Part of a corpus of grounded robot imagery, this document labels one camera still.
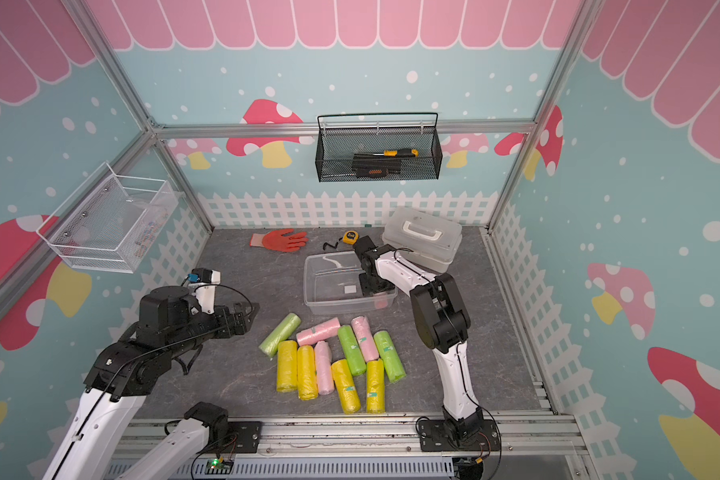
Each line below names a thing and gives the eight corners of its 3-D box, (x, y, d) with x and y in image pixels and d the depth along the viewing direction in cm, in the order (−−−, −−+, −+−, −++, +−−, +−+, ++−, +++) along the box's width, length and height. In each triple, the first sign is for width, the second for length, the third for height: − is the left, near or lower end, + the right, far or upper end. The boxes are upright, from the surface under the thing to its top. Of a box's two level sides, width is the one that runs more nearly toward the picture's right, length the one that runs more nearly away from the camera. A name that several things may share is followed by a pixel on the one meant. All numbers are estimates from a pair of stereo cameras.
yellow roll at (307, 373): (299, 402, 81) (297, 399, 78) (299, 350, 90) (297, 346, 88) (318, 399, 82) (316, 396, 79) (315, 348, 91) (314, 343, 88)
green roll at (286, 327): (260, 351, 90) (257, 347, 87) (292, 315, 98) (290, 310, 95) (271, 359, 88) (268, 355, 86) (302, 321, 96) (301, 317, 94)
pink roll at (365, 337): (365, 363, 87) (365, 358, 84) (352, 323, 96) (351, 317, 92) (379, 359, 88) (379, 353, 85) (365, 319, 96) (364, 313, 93)
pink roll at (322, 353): (318, 396, 81) (317, 394, 79) (314, 345, 90) (313, 342, 88) (335, 393, 81) (334, 391, 80) (329, 342, 91) (329, 339, 89)
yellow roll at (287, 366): (278, 394, 82) (275, 390, 80) (280, 345, 91) (277, 341, 89) (297, 391, 83) (295, 387, 80) (297, 343, 92) (295, 338, 89)
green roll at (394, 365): (391, 384, 84) (392, 379, 81) (373, 339, 93) (373, 333, 90) (406, 378, 85) (407, 373, 82) (387, 334, 94) (388, 328, 91)
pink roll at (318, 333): (300, 349, 90) (298, 345, 87) (297, 338, 92) (294, 333, 90) (342, 333, 93) (341, 328, 91) (338, 322, 96) (337, 317, 93)
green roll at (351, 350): (353, 377, 84) (352, 375, 82) (336, 331, 93) (335, 327, 91) (368, 371, 85) (368, 368, 83) (350, 326, 94) (349, 322, 92)
